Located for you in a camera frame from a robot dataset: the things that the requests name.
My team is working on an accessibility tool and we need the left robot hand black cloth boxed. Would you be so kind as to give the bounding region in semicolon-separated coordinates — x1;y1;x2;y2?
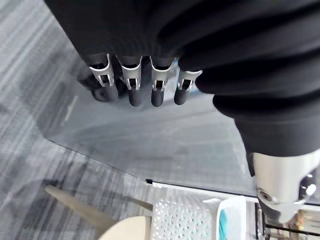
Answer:
43;0;320;224

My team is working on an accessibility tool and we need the white perforated laundry basket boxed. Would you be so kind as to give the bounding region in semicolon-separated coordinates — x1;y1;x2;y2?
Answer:
151;191;248;240

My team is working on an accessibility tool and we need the teal cloth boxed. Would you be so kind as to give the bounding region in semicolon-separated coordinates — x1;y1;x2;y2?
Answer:
219;209;229;240

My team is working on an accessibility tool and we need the black metal rack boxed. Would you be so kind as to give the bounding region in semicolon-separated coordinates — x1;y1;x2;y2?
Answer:
254;201;320;240

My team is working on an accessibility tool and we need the beige round wooden stool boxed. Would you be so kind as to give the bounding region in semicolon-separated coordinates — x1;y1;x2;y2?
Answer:
44;184;154;240

